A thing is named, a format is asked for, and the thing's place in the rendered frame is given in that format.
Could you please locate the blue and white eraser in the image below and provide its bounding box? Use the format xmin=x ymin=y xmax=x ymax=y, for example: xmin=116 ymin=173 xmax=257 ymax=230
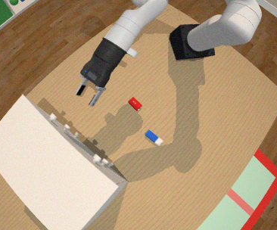
xmin=145 ymin=130 xmax=163 ymax=146

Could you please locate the red nine-volt battery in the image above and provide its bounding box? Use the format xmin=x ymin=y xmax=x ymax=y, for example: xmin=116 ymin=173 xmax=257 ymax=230
xmin=129 ymin=98 xmax=142 ymax=110

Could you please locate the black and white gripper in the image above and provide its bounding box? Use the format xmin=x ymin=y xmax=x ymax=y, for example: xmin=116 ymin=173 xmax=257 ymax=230
xmin=75 ymin=24 xmax=138 ymax=107

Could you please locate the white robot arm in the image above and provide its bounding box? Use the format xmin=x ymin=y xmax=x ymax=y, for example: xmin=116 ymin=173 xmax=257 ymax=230
xmin=115 ymin=0 xmax=262 ymax=51

